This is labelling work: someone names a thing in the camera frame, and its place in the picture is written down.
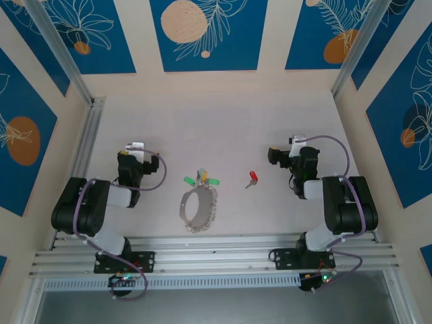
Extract large metal keyring holder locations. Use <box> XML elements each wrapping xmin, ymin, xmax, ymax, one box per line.
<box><xmin>178</xmin><ymin>186</ymin><xmax>219</xmax><ymax>234</ymax></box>

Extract black controller board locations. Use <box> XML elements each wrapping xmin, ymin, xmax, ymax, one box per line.
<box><xmin>298</xmin><ymin>271</ymin><xmax>335</xmax><ymax>294</ymax></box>
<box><xmin>107</xmin><ymin>273</ymin><xmax>136</xmax><ymax>288</ymax></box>

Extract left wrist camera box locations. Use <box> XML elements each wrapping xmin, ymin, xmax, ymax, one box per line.
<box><xmin>125</xmin><ymin>141</ymin><xmax>147</xmax><ymax>161</ymax></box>

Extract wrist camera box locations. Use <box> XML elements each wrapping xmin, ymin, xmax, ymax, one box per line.
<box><xmin>125</xmin><ymin>141</ymin><xmax>147</xmax><ymax>161</ymax></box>
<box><xmin>288</xmin><ymin>134</ymin><xmax>307</xmax><ymax>159</ymax></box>

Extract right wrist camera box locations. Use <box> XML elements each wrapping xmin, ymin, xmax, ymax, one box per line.
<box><xmin>288</xmin><ymin>134</ymin><xmax>307</xmax><ymax>159</ymax></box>

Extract aluminium side rail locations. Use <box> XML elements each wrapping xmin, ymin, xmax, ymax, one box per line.
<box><xmin>49</xmin><ymin>97</ymin><xmax>107</xmax><ymax>250</ymax></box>

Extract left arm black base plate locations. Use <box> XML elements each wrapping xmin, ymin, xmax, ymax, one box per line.
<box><xmin>93</xmin><ymin>251</ymin><xmax>156</xmax><ymax>273</ymax></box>

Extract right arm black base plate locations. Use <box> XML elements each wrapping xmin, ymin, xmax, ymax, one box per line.
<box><xmin>271</xmin><ymin>248</ymin><xmax>337</xmax><ymax>271</ymax></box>

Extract aluminium rail base frame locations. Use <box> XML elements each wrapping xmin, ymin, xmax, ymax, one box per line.
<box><xmin>28</xmin><ymin>235</ymin><xmax>405</xmax><ymax>280</ymax></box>

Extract aluminium frame post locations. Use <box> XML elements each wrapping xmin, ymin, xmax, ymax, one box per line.
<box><xmin>24</xmin><ymin>0</ymin><xmax>96</xmax><ymax>106</ymax></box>
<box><xmin>329</xmin><ymin>0</ymin><xmax>396</xmax><ymax>99</ymax></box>

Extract grey slotted cable duct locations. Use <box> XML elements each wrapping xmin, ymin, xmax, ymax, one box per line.
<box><xmin>43</xmin><ymin>273</ymin><xmax>302</xmax><ymax>292</ymax></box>

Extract aluminium frame leg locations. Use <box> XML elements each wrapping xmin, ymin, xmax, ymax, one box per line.
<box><xmin>383</xmin><ymin>269</ymin><xmax>416</xmax><ymax>324</ymax></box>
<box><xmin>9</xmin><ymin>276</ymin><xmax>47</xmax><ymax>324</ymax></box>

